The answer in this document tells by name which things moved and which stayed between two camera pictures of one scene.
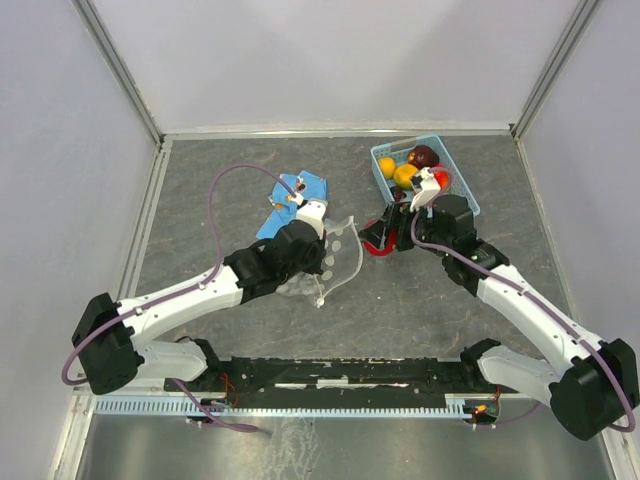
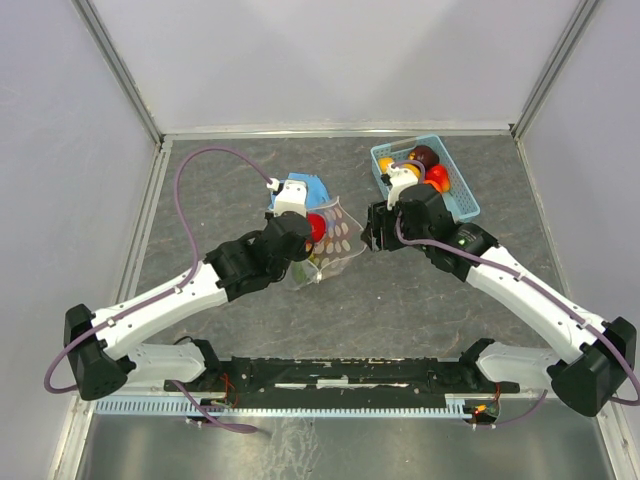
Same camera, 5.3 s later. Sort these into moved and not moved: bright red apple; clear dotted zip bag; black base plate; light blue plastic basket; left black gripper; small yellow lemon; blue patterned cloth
Moved: bright red apple; left black gripper; clear dotted zip bag
Not moved: small yellow lemon; light blue plastic basket; blue patterned cloth; black base plate
